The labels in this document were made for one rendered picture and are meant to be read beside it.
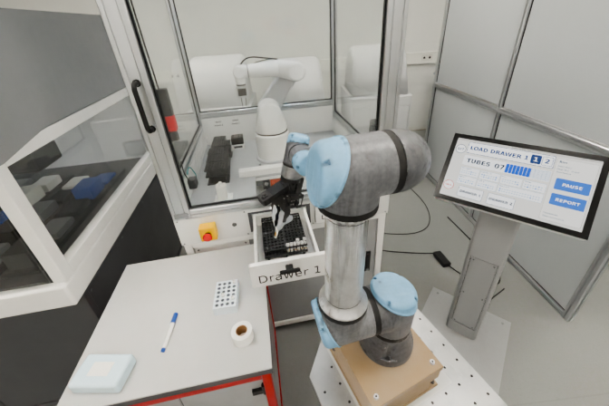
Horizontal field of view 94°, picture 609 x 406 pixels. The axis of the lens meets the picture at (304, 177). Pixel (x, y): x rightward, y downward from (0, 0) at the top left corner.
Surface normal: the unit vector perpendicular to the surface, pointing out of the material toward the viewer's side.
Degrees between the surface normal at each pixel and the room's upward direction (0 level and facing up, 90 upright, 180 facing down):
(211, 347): 0
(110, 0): 90
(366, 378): 2
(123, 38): 90
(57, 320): 90
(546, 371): 0
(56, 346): 90
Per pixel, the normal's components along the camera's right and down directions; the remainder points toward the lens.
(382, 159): 0.18, -0.11
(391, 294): 0.09, -0.87
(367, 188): 0.31, 0.51
